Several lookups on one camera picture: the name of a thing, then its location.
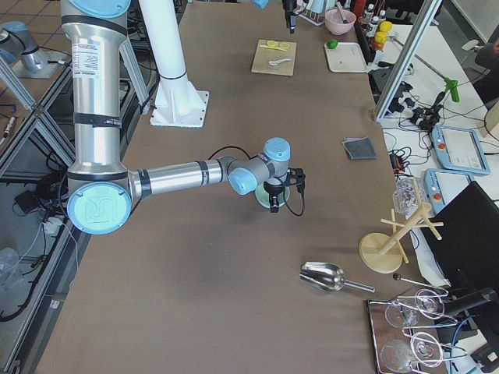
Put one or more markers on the metal scoop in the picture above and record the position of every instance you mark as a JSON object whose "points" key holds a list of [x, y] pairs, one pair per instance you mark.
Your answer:
{"points": [[329, 277]]}

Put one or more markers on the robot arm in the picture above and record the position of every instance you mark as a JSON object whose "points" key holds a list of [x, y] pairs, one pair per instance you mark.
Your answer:
{"points": [[101, 189]]}

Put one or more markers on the yellow plastic knife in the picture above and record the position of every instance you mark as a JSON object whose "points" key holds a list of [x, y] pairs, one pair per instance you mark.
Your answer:
{"points": [[268, 47]]}

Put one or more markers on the white ceramic spoon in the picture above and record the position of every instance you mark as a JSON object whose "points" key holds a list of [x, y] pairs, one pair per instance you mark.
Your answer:
{"points": [[279, 61]]}

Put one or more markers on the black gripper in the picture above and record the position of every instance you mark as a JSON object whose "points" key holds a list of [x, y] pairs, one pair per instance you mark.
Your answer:
{"points": [[273, 189], [289, 12]]}

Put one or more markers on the aluminium frame post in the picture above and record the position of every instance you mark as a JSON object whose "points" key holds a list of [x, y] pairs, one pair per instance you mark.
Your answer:
{"points": [[423, 20]]}

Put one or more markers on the wooden mug tree stand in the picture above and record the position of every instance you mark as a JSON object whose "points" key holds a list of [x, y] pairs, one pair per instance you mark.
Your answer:
{"points": [[383, 253]]}

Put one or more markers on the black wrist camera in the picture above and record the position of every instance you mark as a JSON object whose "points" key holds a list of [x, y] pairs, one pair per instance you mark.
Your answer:
{"points": [[296, 177]]}

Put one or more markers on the teach pendant near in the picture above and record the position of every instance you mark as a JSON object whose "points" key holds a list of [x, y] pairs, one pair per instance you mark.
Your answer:
{"points": [[443, 186]]}

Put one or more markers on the wire glass rack tray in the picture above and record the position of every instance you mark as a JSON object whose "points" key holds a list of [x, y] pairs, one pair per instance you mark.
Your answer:
{"points": [[404, 332]]}

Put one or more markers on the bamboo cutting board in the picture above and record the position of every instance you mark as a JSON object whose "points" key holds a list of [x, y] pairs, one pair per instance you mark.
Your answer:
{"points": [[262, 56]]}

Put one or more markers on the teach pendant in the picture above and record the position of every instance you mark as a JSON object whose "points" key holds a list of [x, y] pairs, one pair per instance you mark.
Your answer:
{"points": [[459, 150], [443, 186]]}

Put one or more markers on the cream rabbit tray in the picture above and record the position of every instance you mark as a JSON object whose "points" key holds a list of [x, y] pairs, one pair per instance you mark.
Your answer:
{"points": [[346, 57]]}

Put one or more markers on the green clamp tool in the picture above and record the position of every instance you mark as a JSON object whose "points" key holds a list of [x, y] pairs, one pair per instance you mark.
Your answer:
{"points": [[451, 87]]}

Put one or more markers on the grey folded cloth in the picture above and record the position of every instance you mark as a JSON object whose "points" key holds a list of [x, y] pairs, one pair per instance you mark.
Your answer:
{"points": [[359, 149]]}

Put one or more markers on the green lime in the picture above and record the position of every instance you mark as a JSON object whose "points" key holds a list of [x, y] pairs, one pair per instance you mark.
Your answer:
{"points": [[332, 44]]}

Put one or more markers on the light green bowl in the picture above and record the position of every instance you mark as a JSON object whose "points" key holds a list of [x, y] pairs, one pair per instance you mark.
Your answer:
{"points": [[263, 197]]}

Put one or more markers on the black monitor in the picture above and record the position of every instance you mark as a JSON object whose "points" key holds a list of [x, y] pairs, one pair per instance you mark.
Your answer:
{"points": [[467, 253]]}

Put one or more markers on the teach pendant far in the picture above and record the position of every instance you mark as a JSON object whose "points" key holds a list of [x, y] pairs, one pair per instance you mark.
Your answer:
{"points": [[459, 150]]}

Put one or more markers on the pink ice bowl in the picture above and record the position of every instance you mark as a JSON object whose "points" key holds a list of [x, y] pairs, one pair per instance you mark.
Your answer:
{"points": [[334, 21]]}

